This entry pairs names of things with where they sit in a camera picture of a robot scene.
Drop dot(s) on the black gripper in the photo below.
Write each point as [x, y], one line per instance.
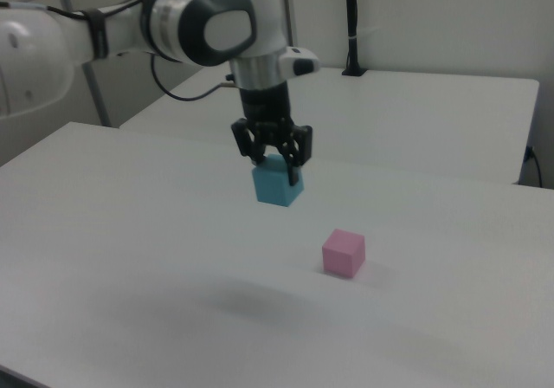
[266, 111]

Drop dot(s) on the blue cube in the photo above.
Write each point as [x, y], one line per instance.
[272, 189]

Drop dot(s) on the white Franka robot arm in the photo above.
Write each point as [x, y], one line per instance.
[130, 28]

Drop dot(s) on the pink cube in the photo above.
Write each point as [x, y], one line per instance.
[343, 253]

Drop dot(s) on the grey metal frame post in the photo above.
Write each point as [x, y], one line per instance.
[291, 11]
[97, 93]

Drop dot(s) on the black camera stand pole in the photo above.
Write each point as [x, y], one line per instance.
[354, 20]

